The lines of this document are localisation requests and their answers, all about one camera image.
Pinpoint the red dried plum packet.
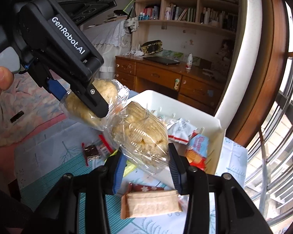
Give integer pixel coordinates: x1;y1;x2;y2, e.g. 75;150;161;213
81;133;115;166

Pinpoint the white bottle on desk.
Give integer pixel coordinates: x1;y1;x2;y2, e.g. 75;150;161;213
186;53;193;70

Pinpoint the white plastic storage bin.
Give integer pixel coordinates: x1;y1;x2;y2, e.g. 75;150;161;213
128;90;225;174

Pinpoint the blue white biscuit packet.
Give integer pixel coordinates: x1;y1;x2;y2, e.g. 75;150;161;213
185;134;209;171

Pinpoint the wooden bookshelf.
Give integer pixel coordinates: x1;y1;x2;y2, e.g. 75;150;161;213
132;0;239;56

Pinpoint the wooden desk with drawers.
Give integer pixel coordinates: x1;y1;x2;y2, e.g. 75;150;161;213
114;56;225;115

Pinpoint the small dark plum packet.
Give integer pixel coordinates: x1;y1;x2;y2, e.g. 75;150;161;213
161;116;197;145

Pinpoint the pink quilt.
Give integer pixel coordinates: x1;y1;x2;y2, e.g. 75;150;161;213
0;74;65;172

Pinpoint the brown paper snack packet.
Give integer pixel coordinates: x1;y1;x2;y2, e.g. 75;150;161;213
120;190;182;219

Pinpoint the green small snack packet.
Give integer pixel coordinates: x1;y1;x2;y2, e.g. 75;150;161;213
104;150;136;177

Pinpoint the black laptop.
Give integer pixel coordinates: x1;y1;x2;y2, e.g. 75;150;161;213
143;56;180;66

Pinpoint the red patterned snack packet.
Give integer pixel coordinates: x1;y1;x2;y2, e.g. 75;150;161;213
126;183;164;193

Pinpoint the clear rice cake bag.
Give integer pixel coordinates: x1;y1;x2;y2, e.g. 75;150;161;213
60;78;169;175

